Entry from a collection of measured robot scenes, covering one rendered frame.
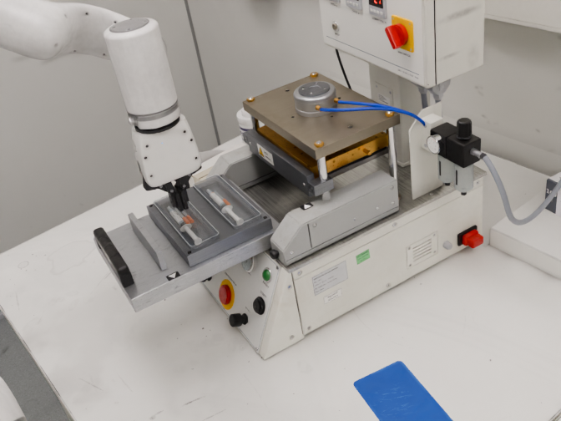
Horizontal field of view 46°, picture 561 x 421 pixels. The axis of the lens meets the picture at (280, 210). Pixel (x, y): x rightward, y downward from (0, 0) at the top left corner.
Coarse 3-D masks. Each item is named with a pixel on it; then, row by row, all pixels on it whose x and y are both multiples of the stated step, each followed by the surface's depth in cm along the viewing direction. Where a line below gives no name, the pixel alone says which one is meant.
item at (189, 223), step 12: (156, 204) 124; (168, 204) 124; (168, 216) 120; (180, 216) 120; (192, 216) 119; (180, 228) 117; (192, 228) 116; (204, 228) 116; (192, 240) 113; (204, 240) 113
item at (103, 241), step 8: (96, 232) 119; (104, 232) 118; (96, 240) 120; (104, 240) 116; (104, 248) 114; (112, 248) 114; (112, 256) 112; (120, 256) 112; (112, 264) 111; (120, 264) 110; (120, 272) 109; (128, 272) 110; (120, 280) 110; (128, 280) 110
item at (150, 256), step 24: (144, 216) 128; (120, 240) 123; (144, 240) 116; (168, 240) 120; (264, 240) 117; (144, 264) 115; (168, 264) 114; (216, 264) 114; (144, 288) 110; (168, 288) 111
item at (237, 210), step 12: (204, 180) 129; (216, 180) 128; (204, 192) 125; (216, 192) 125; (228, 192) 124; (216, 204) 121; (228, 204) 121; (240, 204) 120; (228, 216) 117; (240, 216) 117; (252, 216) 116
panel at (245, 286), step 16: (224, 272) 134; (240, 272) 128; (256, 272) 123; (272, 272) 118; (208, 288) 140; (240, 288) 128; (256, 288) 123; (272, 288) 119; (240, 304) 128; (256, 320) 123; (256, 336) 123
